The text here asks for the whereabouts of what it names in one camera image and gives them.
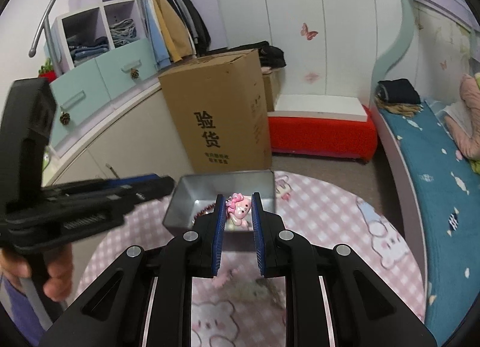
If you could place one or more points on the small cardboard box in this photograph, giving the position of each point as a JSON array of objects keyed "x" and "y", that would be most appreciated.
[{"x": 272, "y": 89}]

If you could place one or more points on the folded dark clothes pile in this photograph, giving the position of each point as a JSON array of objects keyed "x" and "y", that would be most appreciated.
[{"x": 398, "y": 97}]

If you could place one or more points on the red strawberry plush toy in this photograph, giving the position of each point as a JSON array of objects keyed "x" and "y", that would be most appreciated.
[{"x": 47, "y": 71}]

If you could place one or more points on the pink and green quilt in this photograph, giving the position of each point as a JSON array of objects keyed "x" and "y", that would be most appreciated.
[{"x": 462, "y": 120}]

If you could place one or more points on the hanging clothes row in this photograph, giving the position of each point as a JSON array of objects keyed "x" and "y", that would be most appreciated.
[{"x": 175, "y": 30}]

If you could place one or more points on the person's left hand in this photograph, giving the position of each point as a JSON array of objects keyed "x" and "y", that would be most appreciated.
[{"x": 60, "y": 269}]

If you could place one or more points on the white wardrobe with butterflies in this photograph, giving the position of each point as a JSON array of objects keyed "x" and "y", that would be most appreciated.
[{"x": 330, "y": 46}]

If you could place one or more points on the grey metal handrail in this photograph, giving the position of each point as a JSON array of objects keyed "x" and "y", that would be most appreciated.
[{"x": 43, "y": 28}]

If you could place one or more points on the red bench with white top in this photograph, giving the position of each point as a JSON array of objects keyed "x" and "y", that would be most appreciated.
[{"x": 327, "y": 126}]

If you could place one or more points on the beige lower cabinet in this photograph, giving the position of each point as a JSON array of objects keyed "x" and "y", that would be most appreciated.
[{"x": 136, "y": 138}]

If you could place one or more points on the black clothes heap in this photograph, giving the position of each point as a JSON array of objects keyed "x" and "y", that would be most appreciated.
[{"x": 270, "y": 56}]

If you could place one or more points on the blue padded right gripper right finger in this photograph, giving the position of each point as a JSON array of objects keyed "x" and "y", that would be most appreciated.
[{"x": 333, "y": 297}]

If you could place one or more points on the pink checked tablecloth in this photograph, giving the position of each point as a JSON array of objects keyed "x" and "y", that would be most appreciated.
[{"x": 210, "y": 325}]

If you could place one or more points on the large cardboard box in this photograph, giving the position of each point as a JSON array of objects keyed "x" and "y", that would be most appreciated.
[{"x": 218, "y": 106}]

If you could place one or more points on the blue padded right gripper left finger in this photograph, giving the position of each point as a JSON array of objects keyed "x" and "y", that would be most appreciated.
[{"x": 144, "y": 297}]

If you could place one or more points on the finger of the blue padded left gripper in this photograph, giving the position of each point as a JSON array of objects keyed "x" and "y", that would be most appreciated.
[{"x": 131, "y": 180}]

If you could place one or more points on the lilac staircase shelf unit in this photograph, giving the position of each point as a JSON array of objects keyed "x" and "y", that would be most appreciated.
[{"x": 102, "y": 58}]

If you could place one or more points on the teal patterned bed mattress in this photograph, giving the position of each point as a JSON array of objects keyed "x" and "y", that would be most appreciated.
[{"x": 446, "y": 198}]

